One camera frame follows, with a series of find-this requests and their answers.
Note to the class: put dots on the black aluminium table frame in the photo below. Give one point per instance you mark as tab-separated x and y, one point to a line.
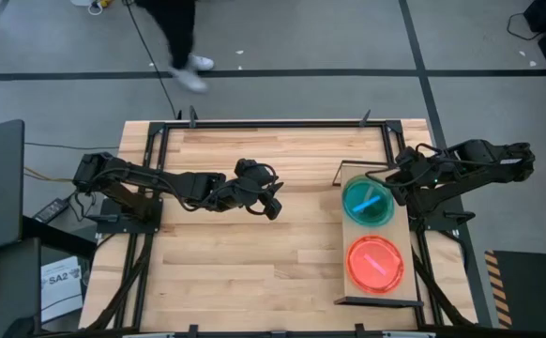
273	124

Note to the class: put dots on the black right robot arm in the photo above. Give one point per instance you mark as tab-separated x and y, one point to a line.
489	162

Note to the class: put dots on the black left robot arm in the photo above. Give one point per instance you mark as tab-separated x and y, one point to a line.
193	183

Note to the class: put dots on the person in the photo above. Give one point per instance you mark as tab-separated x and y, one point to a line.
179	28

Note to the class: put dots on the dark grey cabinet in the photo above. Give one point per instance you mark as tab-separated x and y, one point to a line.
15	291

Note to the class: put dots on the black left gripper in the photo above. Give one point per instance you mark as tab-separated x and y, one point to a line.
249	190

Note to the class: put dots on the black power adapter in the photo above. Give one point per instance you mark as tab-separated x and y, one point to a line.
51	210

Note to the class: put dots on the black platform with hazard stripes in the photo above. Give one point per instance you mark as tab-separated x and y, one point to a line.
535	291

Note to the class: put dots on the black table clamp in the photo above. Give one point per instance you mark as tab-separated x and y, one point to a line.
192	331
364	119
192	117
359	330

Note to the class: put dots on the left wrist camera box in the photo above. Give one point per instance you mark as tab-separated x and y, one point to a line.
252	167

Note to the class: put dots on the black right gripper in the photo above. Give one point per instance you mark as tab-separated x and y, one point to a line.
414	180

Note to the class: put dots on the translucent yellow plastic plate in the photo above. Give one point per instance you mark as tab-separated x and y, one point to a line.
390	253

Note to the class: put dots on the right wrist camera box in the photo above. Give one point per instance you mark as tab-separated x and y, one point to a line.
409	158

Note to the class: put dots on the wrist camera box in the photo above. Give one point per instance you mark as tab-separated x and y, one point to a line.
252	167
409	158

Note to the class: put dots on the yellow plug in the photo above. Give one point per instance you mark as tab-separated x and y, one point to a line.
105	3

